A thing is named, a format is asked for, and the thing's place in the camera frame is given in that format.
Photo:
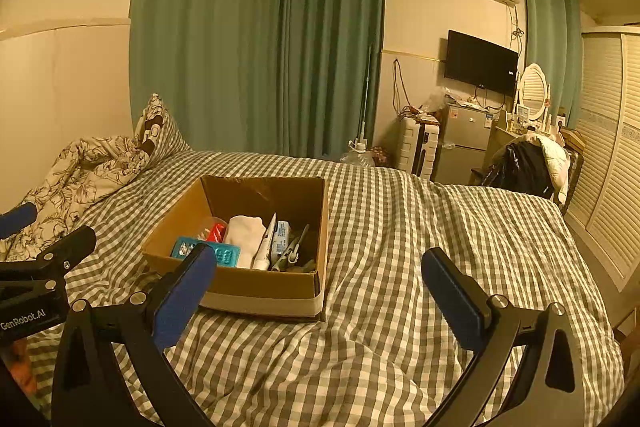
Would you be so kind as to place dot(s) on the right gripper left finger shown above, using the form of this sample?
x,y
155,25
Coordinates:
x,y
89,388

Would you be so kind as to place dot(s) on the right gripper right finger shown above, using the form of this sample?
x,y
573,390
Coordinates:
x,y
547,387

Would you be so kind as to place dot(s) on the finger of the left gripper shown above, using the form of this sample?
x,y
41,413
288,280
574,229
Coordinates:
x,y
64,255
17,219

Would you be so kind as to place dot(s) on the red small packet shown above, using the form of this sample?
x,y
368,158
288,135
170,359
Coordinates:
x,y
216,233

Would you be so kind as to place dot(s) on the teal blister pack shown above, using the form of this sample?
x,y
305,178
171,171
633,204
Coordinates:
x,y
226,255

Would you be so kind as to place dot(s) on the white socks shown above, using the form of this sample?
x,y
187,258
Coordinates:
x,y
245,233

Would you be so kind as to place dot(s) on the white purple cream tube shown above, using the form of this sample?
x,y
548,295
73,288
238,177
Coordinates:
x,y
261,260

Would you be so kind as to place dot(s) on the blue tissue packet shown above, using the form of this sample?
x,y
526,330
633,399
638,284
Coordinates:
x,y
280,240

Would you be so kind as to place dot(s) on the person's left hand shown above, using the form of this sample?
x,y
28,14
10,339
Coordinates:
x,y
17,360

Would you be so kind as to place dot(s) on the floral crumpled duvet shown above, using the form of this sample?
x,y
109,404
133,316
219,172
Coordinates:
x,y
85,172

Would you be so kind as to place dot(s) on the wooden stool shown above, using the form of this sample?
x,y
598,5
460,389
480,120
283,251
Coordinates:
x,y
628,342

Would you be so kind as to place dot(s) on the grey checkered bed cover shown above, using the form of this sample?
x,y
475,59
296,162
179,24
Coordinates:
x,y
382,355

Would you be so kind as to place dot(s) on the checkered pillow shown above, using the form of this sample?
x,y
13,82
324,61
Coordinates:
x,y
157,133

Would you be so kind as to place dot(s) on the white louvered wardrobe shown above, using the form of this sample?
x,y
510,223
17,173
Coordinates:
x,y
604,209

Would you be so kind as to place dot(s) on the black and white jacket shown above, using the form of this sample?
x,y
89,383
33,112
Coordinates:
x,y
532,164

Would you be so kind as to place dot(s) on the open cardboard box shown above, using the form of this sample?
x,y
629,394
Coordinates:
x,y
302,202

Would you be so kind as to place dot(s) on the wooden dressing table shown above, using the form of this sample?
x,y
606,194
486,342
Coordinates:
x,y
498,138

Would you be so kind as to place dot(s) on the grey mini fridge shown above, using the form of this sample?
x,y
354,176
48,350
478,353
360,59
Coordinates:
x,y
463,138

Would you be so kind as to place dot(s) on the white suitcase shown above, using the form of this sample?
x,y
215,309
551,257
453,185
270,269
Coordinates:
x,y
417,145

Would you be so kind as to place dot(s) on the oval white vanity mirror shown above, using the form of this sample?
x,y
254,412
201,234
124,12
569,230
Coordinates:
x,y
533,93

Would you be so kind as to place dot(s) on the clear water jug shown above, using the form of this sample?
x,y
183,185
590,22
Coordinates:
x,y
358,154

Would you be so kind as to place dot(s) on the green side curtain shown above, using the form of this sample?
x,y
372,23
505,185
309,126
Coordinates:
x,y
554,43

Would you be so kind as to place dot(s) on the black wall television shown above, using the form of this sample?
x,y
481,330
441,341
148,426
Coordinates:
x,y
481,63

